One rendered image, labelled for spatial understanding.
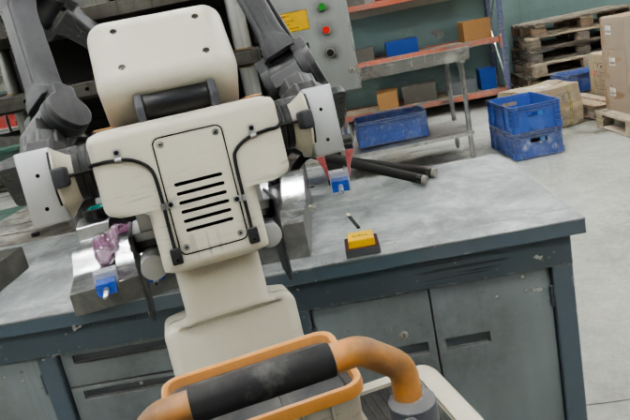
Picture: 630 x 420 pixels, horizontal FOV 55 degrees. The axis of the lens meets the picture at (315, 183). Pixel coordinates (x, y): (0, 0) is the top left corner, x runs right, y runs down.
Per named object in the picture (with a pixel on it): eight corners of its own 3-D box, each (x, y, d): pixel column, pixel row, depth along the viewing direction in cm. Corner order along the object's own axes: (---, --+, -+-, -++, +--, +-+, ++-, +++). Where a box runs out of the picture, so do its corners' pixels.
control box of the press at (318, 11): (409, 352, 246) (342, -26, 210) (334, 366, 247) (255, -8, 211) (401, 326, 267) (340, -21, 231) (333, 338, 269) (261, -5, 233)
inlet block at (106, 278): (120, 306, 132) (113, 283, 130) (97, 313, 130) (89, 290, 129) (121, 285, 144) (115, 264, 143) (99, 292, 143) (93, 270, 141)
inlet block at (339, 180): (353, 201, 146) (350, 179, 144) (333, 204, 146) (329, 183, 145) (351, 187, 158) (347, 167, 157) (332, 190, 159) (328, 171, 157)
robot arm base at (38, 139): (-4, 171, 89) (81, 152, 92) (-5, 134, 94) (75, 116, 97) (18, 207, 96) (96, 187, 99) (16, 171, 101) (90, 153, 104)
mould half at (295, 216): (310, 256, 146) (299, 202, 143) (204, 276, 147) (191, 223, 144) (312, 199, 194) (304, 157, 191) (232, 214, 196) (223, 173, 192)
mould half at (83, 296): (189, 283, 144) (178, 240, 141) (76, 317, 138) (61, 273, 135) (174, 230, 191) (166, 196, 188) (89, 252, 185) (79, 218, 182)
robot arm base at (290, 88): (277, 106, 99) (346, 90, 102) (263, 75, 104) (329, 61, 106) (279, 142, 105) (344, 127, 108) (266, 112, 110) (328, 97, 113)
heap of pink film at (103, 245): (166, 250, 153) (157, 221, 151) (93, 271, 149) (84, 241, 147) (161, 225, 177) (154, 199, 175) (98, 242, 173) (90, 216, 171)
